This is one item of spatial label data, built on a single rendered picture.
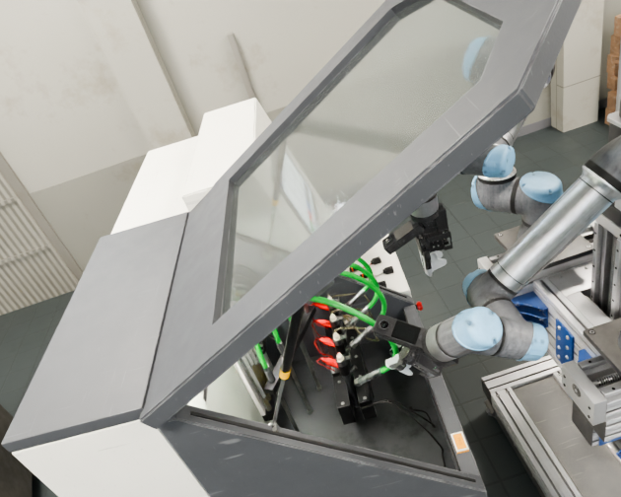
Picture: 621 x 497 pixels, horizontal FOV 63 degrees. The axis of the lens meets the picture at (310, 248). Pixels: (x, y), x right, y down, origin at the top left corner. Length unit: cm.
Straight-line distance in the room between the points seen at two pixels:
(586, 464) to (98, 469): 171
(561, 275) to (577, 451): 76
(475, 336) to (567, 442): 140
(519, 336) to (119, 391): 75
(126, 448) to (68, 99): 323
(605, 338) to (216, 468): 100
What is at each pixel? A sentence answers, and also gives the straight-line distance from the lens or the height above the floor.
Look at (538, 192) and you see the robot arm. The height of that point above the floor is 126.
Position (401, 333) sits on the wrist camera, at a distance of 108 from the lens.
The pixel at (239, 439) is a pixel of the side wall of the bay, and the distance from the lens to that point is 105.
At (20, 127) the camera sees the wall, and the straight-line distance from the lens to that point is 421.
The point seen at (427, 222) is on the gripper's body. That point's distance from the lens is 131.
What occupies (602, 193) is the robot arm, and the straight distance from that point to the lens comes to 106.
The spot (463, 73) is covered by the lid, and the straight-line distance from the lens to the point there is 84.
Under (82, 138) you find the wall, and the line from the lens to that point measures 412.
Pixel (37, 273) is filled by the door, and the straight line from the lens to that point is 473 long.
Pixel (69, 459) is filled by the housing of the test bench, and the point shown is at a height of 141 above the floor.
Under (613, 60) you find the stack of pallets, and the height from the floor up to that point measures 52.
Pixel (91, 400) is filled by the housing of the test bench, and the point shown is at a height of 150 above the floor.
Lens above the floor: 214
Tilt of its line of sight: 34 degrees down
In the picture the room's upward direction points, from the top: 19 degrees counter-clockwise
